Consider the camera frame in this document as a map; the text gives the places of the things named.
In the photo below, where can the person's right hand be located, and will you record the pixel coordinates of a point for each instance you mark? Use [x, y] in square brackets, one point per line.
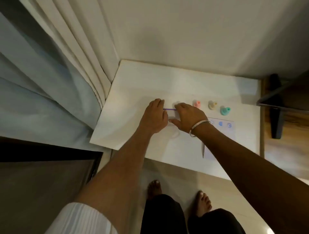
[189, 118]

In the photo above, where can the person's left hand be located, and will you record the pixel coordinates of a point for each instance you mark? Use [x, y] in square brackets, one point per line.
[153, 118]

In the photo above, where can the person's left fingers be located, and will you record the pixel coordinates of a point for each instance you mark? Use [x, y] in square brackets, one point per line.
[157, 102]

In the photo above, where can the person's right thumb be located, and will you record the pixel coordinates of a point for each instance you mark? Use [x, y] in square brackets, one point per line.
[174, 123]

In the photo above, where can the purple thin stick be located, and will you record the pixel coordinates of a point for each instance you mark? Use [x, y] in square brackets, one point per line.
[170, 109]

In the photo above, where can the person's left forearm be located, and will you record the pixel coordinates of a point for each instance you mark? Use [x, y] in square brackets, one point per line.
[120, 173]

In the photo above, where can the person's right forearm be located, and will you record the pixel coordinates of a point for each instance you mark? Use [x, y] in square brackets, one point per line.
[253, 173]

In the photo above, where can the pink small bottle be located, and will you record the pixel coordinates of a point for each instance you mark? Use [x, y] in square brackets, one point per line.
[197, 104]

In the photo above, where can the silver knife blade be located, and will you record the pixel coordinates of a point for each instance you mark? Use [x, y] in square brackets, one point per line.
[203, 150]

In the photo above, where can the yellow small bottle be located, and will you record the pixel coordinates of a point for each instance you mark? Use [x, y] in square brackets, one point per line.
[212, 105]

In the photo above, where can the white paper sheet with icons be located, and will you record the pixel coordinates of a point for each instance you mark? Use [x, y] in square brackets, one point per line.
[223, 135]

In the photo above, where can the teal small bottle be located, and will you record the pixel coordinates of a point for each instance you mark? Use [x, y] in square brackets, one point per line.
[225, 110]

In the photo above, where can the person's left foot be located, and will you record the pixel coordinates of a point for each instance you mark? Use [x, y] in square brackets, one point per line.
[154, 189]

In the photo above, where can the person's foot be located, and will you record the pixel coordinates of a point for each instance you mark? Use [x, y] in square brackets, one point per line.
[203, 203]
[154, 189]

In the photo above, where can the person's right foot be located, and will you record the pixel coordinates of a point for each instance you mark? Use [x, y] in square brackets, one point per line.
[203, 203]

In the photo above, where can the cream curtain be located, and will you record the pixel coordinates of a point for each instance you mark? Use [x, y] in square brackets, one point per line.
[79, 48]

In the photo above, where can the black trousers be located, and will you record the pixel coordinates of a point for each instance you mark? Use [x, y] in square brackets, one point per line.
[161, 217]

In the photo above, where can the black monitor stand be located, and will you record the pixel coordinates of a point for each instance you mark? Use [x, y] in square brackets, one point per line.
[276, 115]

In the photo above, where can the blue-grey curtain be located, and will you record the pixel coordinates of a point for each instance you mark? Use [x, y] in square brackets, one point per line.
[43, 96]

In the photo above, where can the white ribbed sleeve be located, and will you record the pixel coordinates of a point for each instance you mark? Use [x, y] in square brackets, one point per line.
[79, 220]

